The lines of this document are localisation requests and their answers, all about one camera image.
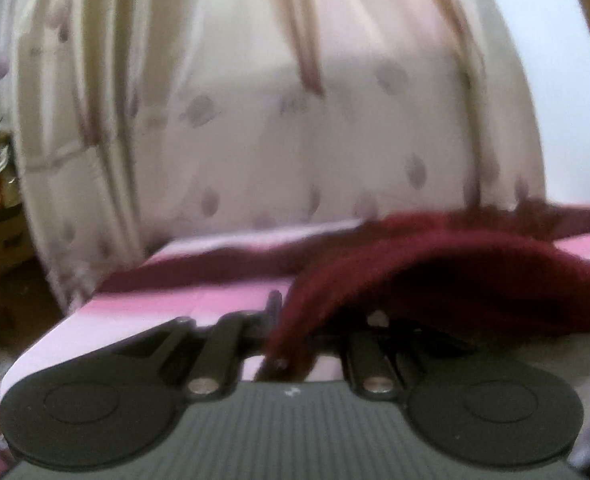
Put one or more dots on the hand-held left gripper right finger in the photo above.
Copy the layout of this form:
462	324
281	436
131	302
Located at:
370	356

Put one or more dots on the cardboard box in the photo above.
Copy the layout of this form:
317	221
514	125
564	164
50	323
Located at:
2	242

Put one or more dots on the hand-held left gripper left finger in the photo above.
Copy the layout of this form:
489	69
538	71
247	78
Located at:
274	305

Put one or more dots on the pink white striped blanket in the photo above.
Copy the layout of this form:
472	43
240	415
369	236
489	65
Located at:
175	305

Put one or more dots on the beige leaf print curtain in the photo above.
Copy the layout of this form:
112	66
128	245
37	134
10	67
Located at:
255	125

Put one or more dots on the maroon knitted garment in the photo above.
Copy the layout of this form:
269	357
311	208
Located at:
450	270

